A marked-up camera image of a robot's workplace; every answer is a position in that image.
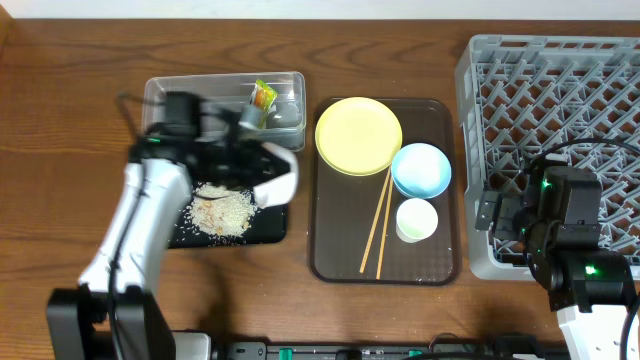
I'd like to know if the rice food waste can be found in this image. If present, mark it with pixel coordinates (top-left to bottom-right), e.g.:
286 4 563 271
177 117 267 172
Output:
180 183 259 239

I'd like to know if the white bowl with food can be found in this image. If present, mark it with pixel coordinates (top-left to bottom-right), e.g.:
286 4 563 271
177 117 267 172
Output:
253 142 299 209

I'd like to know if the green orange snack wrapper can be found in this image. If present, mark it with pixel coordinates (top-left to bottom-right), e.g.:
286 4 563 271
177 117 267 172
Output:
250 79 278 128

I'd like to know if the light blue bowl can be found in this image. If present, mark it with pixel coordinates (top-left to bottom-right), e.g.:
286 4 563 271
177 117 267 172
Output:
391 143 453 199

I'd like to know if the white cup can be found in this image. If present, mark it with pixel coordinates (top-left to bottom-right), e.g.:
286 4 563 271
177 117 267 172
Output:
396 198 439 243

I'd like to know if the wooden chopstick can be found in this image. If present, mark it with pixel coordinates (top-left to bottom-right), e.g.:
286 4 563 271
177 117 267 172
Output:
376 168 393 280
359 167 391 274

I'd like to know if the yellow plate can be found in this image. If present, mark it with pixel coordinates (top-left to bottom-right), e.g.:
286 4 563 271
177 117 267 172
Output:
315 97 403 176

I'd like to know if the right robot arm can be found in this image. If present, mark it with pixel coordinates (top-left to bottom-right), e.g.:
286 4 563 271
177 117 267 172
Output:
475 162 639 359

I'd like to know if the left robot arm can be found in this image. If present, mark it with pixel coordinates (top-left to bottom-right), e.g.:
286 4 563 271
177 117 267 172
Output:
46 91 299 359

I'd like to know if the clear plastic waste bin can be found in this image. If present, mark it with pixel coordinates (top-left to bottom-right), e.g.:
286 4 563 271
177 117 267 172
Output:
144 71 306 152

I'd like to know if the grey dishwasher rack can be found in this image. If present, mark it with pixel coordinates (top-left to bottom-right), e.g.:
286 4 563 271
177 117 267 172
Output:
455 35 639 281

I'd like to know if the black plastic tray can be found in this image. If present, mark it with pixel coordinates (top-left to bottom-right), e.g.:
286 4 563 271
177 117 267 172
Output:
168 187 288 249

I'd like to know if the brown serving tray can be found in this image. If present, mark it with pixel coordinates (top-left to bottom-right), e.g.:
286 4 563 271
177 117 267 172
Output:
307 97 462 287

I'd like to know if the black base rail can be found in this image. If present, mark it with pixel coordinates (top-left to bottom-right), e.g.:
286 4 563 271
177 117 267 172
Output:
219 337 570 360

